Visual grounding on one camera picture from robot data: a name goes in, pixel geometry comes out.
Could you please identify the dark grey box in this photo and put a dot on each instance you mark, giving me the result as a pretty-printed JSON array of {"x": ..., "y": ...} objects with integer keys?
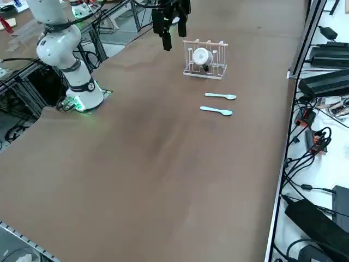
[{"x": 342, "y": 207}]

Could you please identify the black adapter orange plug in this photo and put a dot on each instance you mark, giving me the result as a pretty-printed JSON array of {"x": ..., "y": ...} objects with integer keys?
[{"x": 317, "y": 143}]

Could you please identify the large black power brick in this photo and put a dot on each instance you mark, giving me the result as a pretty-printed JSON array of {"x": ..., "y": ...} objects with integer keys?
[{"x": 324, "y": 83}]

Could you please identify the grey slotted rail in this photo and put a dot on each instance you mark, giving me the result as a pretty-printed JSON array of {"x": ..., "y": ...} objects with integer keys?
[{"x": 24, "y": 240}]

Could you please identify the aluminium frame post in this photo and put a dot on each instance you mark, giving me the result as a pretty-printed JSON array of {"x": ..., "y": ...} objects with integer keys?
[{"x": 305, "y": 41}]

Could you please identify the blue spoon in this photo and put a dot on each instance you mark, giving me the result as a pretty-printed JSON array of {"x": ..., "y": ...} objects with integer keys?
[{"x": 215, "y": 110}]

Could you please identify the orange black electronic module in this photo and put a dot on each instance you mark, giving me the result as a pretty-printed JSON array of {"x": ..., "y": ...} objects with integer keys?
[{"x": 306, "y": 117}]

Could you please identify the white cup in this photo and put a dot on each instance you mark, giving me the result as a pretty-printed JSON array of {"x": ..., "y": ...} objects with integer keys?
[{"x": 201, "y": 56}]

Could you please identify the long black power brick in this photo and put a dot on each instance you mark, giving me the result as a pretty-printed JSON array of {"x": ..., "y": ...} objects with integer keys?
[{"x": 313, "y": 223}]

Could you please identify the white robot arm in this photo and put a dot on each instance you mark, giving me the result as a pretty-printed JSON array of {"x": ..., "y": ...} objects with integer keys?
[{"x": 58, "y": 46}]

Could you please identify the black aluminium frame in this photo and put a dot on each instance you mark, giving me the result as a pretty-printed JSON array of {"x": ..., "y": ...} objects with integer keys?
[{"x": 24, "y": 90}]

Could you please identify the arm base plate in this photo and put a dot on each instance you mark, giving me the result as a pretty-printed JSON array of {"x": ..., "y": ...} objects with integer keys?
[{"x": 107, "y": 92}]

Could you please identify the red tool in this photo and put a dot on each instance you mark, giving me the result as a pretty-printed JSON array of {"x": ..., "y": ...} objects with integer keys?
[{"x": 6, "y": 24}]

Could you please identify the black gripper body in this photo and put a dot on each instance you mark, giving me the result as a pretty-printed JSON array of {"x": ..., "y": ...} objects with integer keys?
[{"x": 177, "y": 5}]

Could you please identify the small black power adapter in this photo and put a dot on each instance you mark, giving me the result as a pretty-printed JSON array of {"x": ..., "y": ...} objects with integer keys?
[{"x": 328, "y": 32}]

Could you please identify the green spoon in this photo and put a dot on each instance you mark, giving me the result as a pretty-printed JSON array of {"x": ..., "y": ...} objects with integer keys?
[{"x": 218, "y": 95}]

